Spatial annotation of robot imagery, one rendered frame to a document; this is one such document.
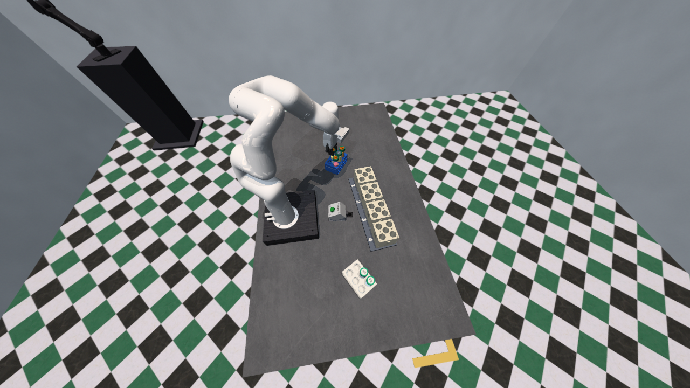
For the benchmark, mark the blue tube rack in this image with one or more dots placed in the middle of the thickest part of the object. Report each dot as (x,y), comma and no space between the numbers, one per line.
(331,168)

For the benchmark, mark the white tube rack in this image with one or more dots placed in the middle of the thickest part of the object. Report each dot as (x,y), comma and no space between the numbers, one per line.
(357,283)

